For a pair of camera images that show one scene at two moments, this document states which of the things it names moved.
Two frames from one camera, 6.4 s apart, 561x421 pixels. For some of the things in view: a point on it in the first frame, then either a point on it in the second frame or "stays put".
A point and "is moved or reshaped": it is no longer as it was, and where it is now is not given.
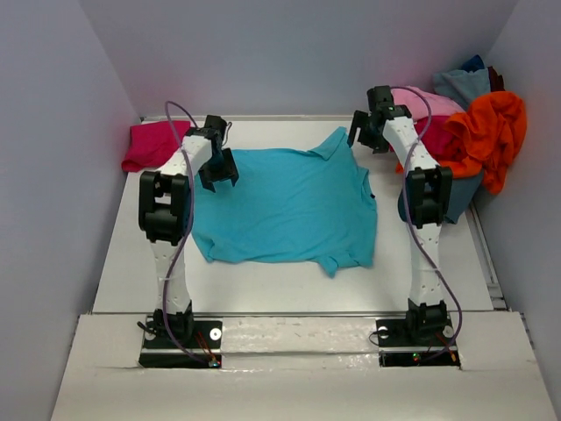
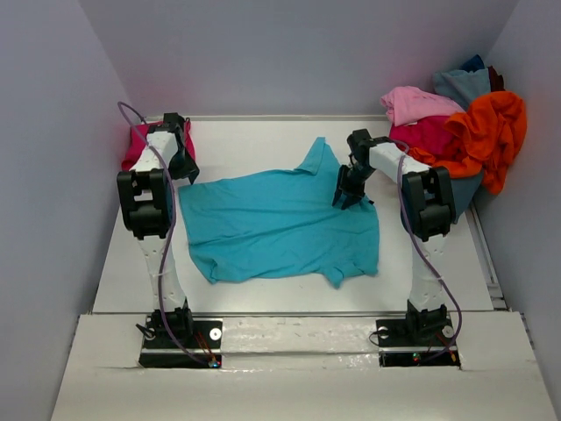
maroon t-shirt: (496, 80) stays put
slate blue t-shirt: (463, 191) stays put
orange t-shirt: (487, 138) stays put
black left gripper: (228, 172) → (189, 169)
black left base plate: (161, 352) stays put
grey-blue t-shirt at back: (463, 86) stays put
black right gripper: (380, 144) → (354, 192)
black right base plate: (395, 351) stays put
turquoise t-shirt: (313, 203) is moved or reshaped
